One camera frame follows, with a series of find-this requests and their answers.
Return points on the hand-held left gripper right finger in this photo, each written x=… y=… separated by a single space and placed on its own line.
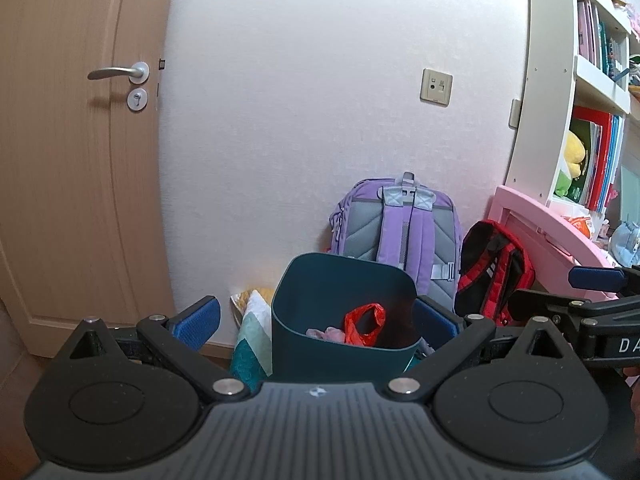
x=432 y=322

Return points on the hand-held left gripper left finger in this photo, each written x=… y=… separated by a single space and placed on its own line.
x=197 y=322

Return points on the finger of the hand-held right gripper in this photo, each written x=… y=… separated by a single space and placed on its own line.
x=597 y=278
x=550 y=305

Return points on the red plastic bag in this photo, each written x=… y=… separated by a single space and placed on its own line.
x=362 y=327

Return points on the pink cloth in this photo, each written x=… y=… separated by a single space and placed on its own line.
x=325 y=334

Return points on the dark teal trash bin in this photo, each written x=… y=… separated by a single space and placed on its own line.
x=320 y=360

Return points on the person's right hand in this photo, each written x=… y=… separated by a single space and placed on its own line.
x=634 y=410

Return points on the light blue plush toy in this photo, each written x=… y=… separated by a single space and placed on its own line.
x=627 y=245

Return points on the orange snack packet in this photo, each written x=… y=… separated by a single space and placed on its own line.
x=585 y=225

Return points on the teal cream zigzag quilt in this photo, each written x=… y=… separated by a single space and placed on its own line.
x=250 y=340

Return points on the yellow patterned cloth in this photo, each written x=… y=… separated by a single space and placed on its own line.
x=250 y=297

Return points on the red black backpack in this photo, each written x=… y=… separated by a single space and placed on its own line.
x=492 y=275

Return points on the pink desk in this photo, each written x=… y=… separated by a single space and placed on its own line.
x=540 y=230

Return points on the purple grey backpack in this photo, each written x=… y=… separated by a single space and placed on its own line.
x=395 y=230

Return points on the row of red books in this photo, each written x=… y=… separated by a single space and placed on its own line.
x=602 y=160

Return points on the yellow green plush toy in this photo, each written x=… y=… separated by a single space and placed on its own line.
x=572 y=160

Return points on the beige wooden door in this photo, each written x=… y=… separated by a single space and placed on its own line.
x=75 y=185

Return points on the white bookshelf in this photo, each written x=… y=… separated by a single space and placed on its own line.
x=550 y=85

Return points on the silver door lock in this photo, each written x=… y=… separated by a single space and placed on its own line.
x=137 y=99

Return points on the row of pink green books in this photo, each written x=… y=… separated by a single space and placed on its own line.
x=600 y=40

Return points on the beige wall switch plate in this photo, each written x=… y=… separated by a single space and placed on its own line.
x=515 y=113

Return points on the beige wall socket plate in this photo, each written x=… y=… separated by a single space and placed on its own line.
x=436 y=86

